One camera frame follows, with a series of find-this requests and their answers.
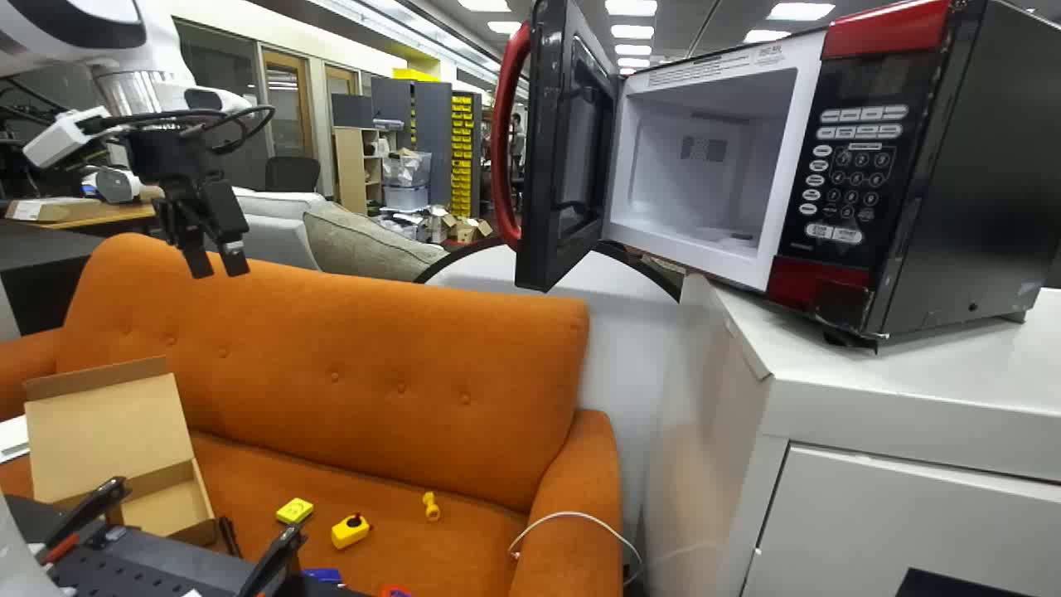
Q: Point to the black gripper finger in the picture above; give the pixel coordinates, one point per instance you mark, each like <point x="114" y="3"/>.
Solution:
<point x="234" y="258"/>
<point x="197" y="258"/>

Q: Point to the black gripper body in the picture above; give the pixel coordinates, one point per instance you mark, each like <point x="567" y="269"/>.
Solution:
<point x="192" y="185"/>

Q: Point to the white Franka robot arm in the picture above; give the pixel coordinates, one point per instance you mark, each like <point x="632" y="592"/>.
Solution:
<point x="122" y="34"/>

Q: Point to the red black microwave body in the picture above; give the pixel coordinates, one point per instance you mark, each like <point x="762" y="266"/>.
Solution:
<point x="972" y="168"/>

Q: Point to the white armchair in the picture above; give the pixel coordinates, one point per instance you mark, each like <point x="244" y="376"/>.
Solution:
<point x="277" y="228"/>

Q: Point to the white cylindrical device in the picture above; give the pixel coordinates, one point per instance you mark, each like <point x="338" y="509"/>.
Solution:
<point x="109" y="185"/>

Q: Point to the black office chair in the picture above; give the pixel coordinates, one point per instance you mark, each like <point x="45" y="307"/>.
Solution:
<point x="294" y="174"/>

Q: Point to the wooden framed door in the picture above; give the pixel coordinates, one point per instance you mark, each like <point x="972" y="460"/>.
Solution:
<point x="286" y="104"/>

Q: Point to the grey cushion sofa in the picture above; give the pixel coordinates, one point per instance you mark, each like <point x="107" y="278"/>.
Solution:
<point x="367" y="249"/>

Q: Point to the wooden top desk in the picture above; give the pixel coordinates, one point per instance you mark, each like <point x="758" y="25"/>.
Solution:
<point x="66" y="216"/>

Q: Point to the wooden shelf unit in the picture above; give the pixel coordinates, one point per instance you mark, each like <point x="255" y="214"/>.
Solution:
<point x="354" y="168"/>

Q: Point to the orange fabric sofa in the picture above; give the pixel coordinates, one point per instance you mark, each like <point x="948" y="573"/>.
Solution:
<point x="367" y="367"/>

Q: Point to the open cardboard box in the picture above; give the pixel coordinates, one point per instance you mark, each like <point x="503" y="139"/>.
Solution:
<point x="105" y="437"/>

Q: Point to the yellow black storage cabinet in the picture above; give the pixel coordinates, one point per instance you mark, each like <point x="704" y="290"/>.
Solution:
<point x="434" y="143"/>

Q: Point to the white paper sheet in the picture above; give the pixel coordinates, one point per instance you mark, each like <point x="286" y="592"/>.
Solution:
<point x="11" y="437"/>

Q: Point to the yellow square block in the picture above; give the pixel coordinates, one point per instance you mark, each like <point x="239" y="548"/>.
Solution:
<point x="294" y="514"/>

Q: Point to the small yellow peg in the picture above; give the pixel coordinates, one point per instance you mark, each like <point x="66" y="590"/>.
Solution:
<point x="430" y="507"/>

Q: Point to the small blue item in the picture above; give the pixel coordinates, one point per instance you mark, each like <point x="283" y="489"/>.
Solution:
<point x="323" y="577"/>

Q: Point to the white round-topped panel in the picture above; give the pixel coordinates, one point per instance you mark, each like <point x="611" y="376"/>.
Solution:
<point x="619" y="352"/>

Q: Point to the ceiling light panel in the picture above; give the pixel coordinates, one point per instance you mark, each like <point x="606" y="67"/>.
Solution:
<point x="632" y="30"/>
<point x="801" y="12"/>

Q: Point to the white cabinet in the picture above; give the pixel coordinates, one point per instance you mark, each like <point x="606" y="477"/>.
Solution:
<point x="883" y="386"/>

